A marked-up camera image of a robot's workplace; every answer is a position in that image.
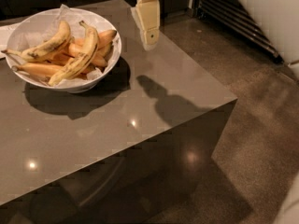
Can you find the orange banana middle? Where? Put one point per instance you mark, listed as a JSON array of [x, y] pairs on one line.
[[98, 60]]

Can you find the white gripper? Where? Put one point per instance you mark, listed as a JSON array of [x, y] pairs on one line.
[[146, 14]]

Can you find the white ceramic bowl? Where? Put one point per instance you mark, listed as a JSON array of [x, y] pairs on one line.
[[107, 62]]

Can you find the orange banana lower left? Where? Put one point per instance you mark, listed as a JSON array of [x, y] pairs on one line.
[[38, 69]]

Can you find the spotted yellow banana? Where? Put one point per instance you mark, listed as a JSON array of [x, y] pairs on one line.
[[46, 49], [82, 59]]

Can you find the orange banana upper right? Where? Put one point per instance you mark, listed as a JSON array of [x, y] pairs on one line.
[[104, 38]]

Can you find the orange banana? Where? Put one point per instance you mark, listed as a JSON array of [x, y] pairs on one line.
[[38, 69], [98, 60], [104, 38]]

